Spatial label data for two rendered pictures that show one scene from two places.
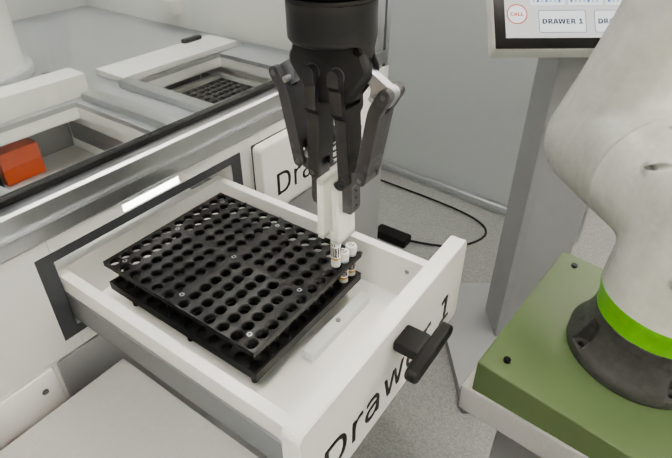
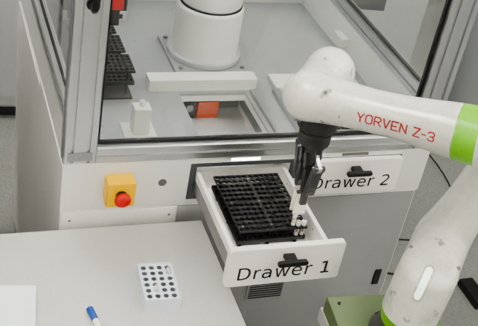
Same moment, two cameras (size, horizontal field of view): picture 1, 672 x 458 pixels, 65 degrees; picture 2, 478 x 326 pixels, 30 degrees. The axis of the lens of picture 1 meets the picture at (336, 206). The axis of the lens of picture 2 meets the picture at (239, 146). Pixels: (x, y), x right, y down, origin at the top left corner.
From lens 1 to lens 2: 1.65 m
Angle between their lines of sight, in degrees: 26
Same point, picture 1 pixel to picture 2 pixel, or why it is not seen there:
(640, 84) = (441, 216)
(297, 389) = not seen: hidden behind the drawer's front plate
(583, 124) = (422, 223)
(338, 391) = (251, 250)
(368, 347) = (271, 246)
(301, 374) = not seen: hidden behind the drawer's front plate
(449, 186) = not seen: outside the picture
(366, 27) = (318, 145)
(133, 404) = (195, 237)
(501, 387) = (328, 311)
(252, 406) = (227, 244)
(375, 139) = (310, 181)
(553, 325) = (375, 308)
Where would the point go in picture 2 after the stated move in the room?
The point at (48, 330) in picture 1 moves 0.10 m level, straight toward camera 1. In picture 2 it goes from (182, 191) to (181, 215)
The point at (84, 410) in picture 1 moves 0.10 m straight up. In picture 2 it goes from (178, 228) to (183, 198)
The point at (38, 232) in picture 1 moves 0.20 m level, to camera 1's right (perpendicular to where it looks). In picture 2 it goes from (198, 154) to (262, 191)
